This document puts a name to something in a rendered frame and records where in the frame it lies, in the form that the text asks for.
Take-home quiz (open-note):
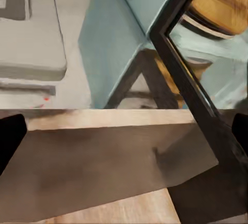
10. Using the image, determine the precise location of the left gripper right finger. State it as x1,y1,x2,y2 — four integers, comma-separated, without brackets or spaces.
231,113,248,155

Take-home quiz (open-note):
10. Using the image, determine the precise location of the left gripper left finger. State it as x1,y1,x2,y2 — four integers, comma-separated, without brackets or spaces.
0,114,27,175

